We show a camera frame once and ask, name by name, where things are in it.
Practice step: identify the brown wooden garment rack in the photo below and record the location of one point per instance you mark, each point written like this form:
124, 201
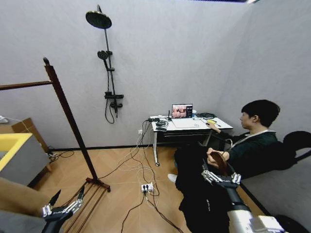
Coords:
73, 126

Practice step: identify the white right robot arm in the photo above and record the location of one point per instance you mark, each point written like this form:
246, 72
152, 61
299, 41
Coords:
245, 222

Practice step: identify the black shower column with faucet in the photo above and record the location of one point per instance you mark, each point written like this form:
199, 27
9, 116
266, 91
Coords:
110, 80

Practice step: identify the tan topped grey furniture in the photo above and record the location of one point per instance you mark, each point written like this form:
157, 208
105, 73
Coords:
17, 201

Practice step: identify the white desk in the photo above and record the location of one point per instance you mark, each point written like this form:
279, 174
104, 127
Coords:
187, 129

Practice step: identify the open laptop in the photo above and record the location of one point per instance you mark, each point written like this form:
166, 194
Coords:
184, 116

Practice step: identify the black router with antenna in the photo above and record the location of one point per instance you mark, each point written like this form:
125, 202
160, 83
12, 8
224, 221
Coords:
155, 119

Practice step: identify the grey bin with yellow rim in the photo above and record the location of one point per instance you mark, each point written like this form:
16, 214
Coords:
22, 157

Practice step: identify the white object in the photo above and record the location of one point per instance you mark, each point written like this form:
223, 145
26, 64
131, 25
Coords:
3, 119

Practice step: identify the white wall socket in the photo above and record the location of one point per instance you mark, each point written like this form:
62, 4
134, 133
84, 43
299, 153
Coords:
140, 132

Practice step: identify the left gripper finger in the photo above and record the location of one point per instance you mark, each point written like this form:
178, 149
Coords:
48, 208
74, 205

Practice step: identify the brown cardboard box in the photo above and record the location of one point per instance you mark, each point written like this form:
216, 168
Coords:
31, 131

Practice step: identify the black hand shower head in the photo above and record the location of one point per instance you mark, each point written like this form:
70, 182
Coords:
102, 54

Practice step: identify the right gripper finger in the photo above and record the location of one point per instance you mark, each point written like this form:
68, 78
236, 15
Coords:
236, 178
211, 176

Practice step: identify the person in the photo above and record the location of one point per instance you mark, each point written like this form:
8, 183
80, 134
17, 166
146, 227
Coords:
255, 145

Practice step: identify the white power strip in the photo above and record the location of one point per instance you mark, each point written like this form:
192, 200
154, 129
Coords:
147, 187

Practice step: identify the black office chair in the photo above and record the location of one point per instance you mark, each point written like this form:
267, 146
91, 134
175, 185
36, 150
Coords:
297, 143

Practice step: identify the black garment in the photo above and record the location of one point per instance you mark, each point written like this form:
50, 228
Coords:
206, 206

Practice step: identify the person's white shoe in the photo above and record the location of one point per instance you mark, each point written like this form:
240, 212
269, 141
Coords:
172, 177

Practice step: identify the black round overhead shower head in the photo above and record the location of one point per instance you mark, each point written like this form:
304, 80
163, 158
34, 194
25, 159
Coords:
98, 18

